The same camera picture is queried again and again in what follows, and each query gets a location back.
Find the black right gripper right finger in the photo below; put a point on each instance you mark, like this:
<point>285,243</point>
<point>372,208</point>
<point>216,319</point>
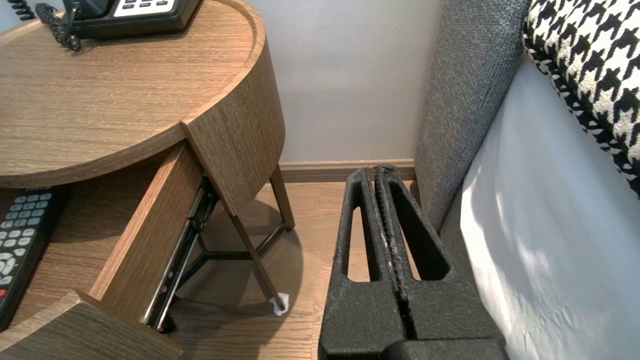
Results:
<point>450,310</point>

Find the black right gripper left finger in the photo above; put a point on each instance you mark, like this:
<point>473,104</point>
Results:
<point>360,315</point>

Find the round wooden side table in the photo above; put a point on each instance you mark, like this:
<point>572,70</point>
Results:
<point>125,100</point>
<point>140,240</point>

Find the black TV remote control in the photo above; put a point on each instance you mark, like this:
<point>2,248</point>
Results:
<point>22,235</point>

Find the white bed sheet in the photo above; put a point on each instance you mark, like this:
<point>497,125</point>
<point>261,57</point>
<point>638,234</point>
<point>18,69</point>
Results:
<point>560,240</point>

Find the grey upholstered headboard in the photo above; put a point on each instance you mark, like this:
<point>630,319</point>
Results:
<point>465,100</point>

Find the black white houndstooth pillow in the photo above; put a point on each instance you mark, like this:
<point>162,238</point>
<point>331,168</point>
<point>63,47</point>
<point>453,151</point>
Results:
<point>590,65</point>

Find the black and white desk telephone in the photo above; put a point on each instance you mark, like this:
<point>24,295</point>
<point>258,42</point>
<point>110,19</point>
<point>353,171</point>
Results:
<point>145,17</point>

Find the black telephone handset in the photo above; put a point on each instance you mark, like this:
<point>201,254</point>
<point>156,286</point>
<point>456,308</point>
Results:
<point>92,6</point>

